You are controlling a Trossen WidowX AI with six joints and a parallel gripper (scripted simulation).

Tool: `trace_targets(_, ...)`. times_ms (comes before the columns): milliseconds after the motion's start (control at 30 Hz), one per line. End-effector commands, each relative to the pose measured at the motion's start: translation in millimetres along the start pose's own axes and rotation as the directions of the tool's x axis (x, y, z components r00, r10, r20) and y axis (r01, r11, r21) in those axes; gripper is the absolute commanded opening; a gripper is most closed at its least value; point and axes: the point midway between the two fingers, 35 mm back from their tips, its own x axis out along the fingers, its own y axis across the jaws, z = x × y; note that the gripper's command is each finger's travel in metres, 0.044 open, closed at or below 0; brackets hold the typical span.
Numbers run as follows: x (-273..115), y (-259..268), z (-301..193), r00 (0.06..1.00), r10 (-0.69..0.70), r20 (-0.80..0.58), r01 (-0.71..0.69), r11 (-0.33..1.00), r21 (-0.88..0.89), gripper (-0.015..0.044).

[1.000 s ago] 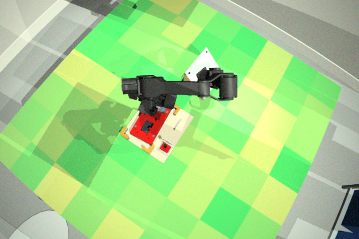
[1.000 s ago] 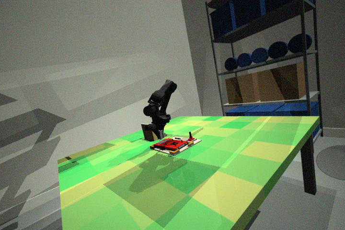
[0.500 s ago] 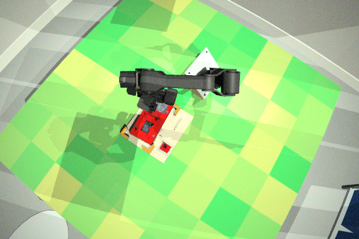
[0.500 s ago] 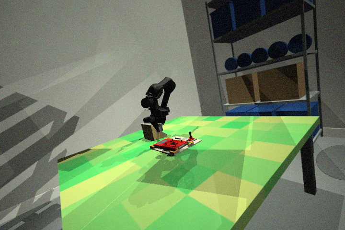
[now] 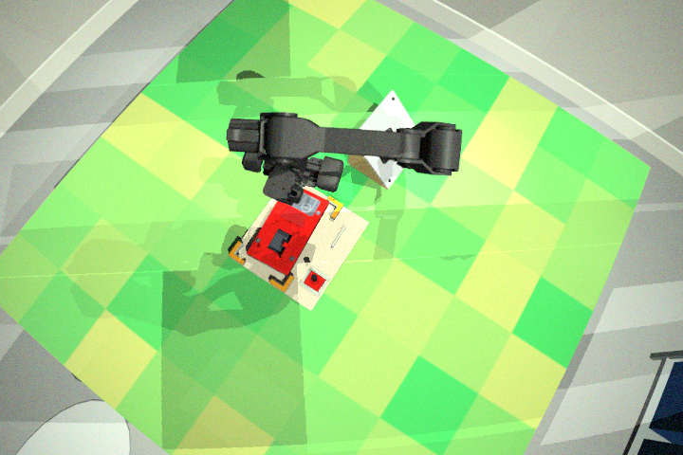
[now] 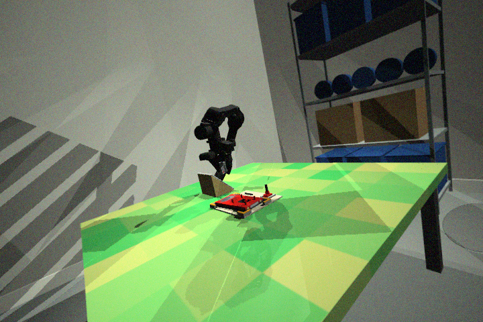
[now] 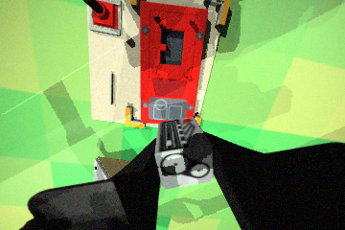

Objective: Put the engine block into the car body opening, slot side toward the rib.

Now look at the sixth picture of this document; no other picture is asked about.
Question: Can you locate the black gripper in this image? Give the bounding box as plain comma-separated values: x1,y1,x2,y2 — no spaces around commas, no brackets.
199,136,230,172

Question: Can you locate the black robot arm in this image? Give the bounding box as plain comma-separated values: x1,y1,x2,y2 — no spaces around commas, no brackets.
194,105,244,181

